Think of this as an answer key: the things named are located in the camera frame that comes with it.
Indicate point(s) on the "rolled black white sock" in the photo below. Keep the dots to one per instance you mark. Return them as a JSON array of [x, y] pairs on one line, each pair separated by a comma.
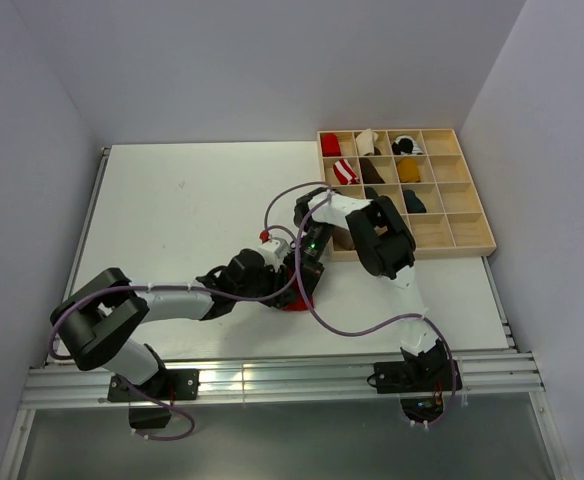
[[406, 145]]

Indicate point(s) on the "aluminium frame rail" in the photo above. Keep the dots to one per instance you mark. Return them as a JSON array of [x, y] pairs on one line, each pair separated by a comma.
[[63, 386]]

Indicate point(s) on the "rolled mustard yellow sock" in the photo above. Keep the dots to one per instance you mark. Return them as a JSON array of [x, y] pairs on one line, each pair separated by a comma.
[[408, 171]]

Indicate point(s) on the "rolled cream sock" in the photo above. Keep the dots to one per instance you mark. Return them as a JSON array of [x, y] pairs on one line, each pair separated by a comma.
[[366, 142]]

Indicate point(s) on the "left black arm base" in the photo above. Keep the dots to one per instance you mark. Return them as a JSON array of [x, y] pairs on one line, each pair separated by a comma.
[[146, 401]]

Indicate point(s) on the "rolled dark brown sock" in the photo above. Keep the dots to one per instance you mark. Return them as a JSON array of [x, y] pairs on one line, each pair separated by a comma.
[[370, 174]]

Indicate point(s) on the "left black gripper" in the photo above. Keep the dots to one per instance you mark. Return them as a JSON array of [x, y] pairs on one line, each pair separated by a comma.
[[280, 281]]

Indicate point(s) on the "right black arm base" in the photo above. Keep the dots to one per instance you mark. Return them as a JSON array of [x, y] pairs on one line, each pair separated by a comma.
[[428, 380]]

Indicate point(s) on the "red patterned sock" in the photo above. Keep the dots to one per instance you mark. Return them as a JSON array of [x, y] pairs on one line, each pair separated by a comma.
[[294, 301]]

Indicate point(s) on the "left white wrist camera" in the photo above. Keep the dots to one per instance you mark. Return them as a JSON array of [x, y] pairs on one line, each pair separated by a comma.
[[274, 250]]

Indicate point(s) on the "wooden compartment tray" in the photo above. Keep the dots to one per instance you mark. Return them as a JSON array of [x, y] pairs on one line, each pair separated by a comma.
[[455, 224]]

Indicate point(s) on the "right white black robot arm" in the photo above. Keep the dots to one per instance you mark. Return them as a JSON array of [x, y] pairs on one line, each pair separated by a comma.
[[385, 248]]

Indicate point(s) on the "rolled red white striped sock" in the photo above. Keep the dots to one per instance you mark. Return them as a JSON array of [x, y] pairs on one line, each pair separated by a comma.
[[345, 173]]

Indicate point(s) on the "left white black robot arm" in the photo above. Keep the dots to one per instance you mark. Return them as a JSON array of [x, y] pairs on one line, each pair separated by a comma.
[[97, 322]]

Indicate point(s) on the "rolled taupe sock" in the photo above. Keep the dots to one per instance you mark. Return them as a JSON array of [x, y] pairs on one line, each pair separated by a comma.
[[342, 239]]

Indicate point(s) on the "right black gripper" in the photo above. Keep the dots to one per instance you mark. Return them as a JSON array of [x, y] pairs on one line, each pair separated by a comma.
[[309, 271]]

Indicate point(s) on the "rolled dark teal sock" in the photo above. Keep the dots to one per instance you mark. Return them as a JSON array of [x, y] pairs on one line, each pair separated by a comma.
[[413, 204]]

